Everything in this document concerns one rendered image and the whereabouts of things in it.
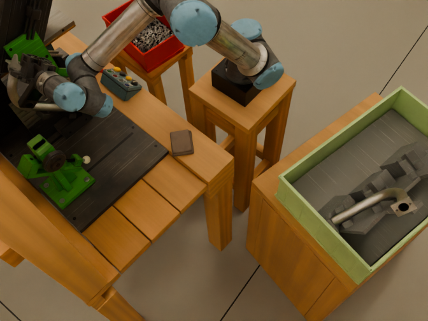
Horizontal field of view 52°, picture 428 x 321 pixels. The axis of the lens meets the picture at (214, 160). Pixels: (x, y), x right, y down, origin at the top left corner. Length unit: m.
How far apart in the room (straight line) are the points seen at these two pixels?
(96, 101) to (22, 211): 0.51
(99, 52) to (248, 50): 0.46
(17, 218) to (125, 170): 0.73
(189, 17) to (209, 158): 0.59
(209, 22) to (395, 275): 1.73
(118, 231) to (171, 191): 0.23
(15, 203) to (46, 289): 1.64
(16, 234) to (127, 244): 0.61
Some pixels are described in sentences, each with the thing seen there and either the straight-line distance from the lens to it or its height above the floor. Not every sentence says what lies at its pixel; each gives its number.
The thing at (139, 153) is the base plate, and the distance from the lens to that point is 1.64.
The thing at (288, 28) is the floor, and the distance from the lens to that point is 3.31.
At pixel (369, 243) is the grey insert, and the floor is 0.85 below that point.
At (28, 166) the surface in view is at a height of 1.14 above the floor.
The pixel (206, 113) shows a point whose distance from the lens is 1.92.
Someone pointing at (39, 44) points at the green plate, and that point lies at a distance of 1.62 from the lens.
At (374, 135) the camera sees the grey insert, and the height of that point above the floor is 0.85.
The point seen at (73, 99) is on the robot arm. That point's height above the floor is 1.33.
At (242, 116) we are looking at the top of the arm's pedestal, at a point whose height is 0.85.
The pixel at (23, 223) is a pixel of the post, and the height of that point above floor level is 1.47.
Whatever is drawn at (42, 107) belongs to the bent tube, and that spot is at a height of 1.06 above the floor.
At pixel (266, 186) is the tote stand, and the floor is 0.79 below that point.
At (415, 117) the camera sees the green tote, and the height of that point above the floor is 0.88.
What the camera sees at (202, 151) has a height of 0.90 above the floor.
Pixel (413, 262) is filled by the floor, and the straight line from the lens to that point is 2.56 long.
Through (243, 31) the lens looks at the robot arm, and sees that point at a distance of 1.59.
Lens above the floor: 2.28
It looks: 60 degrees down
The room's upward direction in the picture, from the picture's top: 4 degrees counter-clockwise
